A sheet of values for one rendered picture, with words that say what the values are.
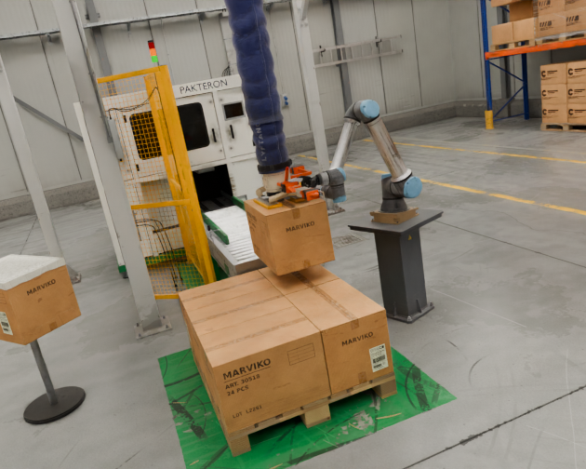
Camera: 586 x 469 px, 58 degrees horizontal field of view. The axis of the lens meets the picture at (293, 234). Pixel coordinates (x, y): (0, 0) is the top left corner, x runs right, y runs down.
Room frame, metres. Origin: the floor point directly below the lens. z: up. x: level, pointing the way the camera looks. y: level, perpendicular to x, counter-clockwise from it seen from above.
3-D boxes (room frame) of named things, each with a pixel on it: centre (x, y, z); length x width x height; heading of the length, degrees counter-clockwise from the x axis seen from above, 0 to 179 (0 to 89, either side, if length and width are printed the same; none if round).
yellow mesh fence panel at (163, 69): (4.57, 1.12, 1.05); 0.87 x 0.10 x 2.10; 69
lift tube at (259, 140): (3.52, 0.04, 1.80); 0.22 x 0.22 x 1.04
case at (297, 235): (3.50, 0.03, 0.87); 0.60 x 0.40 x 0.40; 16
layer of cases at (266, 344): (3.11, 0.22, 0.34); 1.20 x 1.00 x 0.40; 17
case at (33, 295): (3.24, 1.80, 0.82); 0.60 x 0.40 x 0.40; 55
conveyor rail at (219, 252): (4.85, 0.79, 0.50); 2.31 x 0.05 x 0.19; 17
